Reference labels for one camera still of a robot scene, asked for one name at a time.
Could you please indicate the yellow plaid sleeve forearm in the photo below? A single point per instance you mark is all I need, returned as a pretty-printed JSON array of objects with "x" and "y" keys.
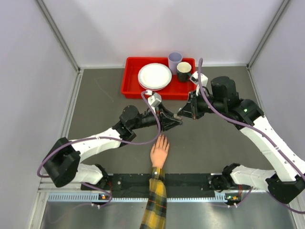
[{"x": 155, "y": 212}]

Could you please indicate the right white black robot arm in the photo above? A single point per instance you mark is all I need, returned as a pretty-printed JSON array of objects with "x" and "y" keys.
[{"x": 287, "y": 178}]

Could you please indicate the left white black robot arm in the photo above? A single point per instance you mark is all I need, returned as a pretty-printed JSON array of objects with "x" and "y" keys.
[{"x": 64, "y": 163}]

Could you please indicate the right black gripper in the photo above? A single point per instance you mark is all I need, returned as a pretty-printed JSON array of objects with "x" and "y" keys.
[{"x": 190, "y": 109}]

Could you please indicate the white plate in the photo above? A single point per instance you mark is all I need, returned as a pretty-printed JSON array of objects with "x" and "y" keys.
[
  {"x": 155, "y": 73},
  {"x": 153, "y": 87}
]

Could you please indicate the glitter nail polish bottle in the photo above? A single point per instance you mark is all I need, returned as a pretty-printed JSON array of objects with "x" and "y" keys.
[{"x": 176, "y": 116}]

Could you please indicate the dark green mug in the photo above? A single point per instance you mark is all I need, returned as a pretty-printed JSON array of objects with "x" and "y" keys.
[{"x": 183, "y": 71}]

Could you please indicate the mannequin hand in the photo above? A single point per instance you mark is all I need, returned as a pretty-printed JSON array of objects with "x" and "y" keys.
[{"x": 159, "y": 151}]

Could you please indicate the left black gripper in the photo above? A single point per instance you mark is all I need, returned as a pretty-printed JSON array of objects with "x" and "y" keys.
[{"x": 167, "y": 120}]

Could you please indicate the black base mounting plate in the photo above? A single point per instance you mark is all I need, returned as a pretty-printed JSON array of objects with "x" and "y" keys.
[{"x": 174, "y": 185}]

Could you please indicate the lower white plate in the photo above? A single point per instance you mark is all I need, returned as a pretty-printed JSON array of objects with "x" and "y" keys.
[{"x": 153, "y": 87}]

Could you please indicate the red plastic tray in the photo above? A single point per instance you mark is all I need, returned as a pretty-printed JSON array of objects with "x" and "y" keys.
[{"x": 131, "y": 89}]

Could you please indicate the upper white plate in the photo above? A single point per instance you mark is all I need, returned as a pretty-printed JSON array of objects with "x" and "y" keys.
[{"x": 155, "y": 73}]

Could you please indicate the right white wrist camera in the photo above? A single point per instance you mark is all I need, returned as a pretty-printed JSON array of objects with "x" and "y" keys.
[{"x": 194, "y": 78}]

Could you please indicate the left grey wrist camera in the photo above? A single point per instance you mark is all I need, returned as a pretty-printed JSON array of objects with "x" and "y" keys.
[{"x": 154, "y": 98}]

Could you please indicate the lavender plastic cup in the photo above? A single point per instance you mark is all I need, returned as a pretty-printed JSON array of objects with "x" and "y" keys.
[{"x": 174, "y": 59}]

